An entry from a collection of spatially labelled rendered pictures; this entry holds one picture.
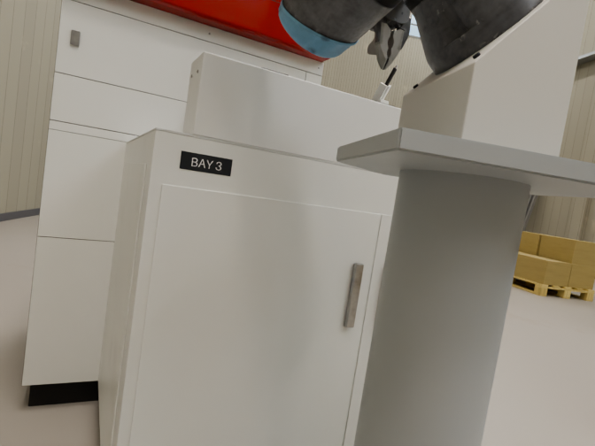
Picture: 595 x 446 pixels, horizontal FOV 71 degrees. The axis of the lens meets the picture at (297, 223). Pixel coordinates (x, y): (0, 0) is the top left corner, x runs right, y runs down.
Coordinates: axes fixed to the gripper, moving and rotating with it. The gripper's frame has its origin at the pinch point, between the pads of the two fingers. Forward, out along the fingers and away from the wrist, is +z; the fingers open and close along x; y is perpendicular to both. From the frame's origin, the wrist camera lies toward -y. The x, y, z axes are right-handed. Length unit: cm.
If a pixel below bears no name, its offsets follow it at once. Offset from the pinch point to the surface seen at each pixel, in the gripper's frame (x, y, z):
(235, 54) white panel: 18, 58, -10
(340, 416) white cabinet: 0, -4, 79
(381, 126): 1.6, -4.2, 14.4
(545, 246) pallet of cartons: -453, 251, 52
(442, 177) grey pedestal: 18, -41, 26
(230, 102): 34.2, -4.9, 16.9
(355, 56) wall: -500, 866, -333
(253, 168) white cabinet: 28.3, -4.8, 27.6
